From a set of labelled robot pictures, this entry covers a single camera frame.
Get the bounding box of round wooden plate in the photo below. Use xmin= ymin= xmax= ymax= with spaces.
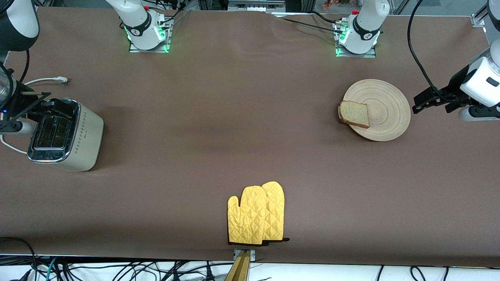
xmin=343 ymin=79 xmax=411 ymax=142

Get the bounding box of bread slice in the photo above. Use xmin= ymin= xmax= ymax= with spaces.
xmin=338 ymin=100 xmax=370 ymax=129

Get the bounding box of beige chrome toaster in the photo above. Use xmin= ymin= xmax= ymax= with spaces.
xmin=27 ymin=98 xmax=104 ymax=172

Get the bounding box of aluminium corner profile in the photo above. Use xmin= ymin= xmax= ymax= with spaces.
xmin=471 ymin=0 xmax=500 ymax=28

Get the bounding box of brown table cover sheet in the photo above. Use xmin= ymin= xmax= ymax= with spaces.
xmin=0 ymin=6 xmax=500 ymax=268

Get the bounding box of yellow quilted oven mitt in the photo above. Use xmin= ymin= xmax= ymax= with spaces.
xmin=261 ymin=181 xmax=290 ymax=244
xmin=227 ymin=186 xmax=270 ymax=245

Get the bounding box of white toaster power cable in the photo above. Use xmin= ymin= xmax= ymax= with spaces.
xmin=0 ymin=76 xmax=70 ymax=154

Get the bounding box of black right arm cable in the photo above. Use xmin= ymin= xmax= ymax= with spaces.
xmin=0 ymin=50 xmax=31 ymax=92

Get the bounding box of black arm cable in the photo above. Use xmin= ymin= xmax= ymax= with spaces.
xmin=0 ymin=50 xmax=31 ymax=92
xmin=407 ymin=0 xmax=469 ymax=105

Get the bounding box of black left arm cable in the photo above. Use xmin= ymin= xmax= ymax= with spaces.
xmin=407 ymin=0 xmax=469 ymax=105

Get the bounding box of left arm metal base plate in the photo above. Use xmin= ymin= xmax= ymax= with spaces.
xmin=335 ymin=20 xmax=377 ymax=58

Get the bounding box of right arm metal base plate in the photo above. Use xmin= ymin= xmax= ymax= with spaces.
xmin=129 ymin=18 xmax=173 ymax=53

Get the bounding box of black looped floor cable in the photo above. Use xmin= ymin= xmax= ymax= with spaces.
xmin=0 ymin=237 xmax=38 ymax=281

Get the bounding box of black cable on table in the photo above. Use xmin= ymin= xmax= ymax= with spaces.
xmin=270 ymin=14 xmax=346 ymax=34

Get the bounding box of tangled black cable bundle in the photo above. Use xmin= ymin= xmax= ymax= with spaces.
xmin=59 ymin=260 xmax=231 ymax=281

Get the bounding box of aluminium profile frame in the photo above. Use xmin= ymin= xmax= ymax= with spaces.
xmin=228 ymin=0 xmax=286 ymax=12

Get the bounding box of gold aluminium profile post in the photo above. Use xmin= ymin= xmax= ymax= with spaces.
xmin=225 ymin=251 xmax=251 ymax=281

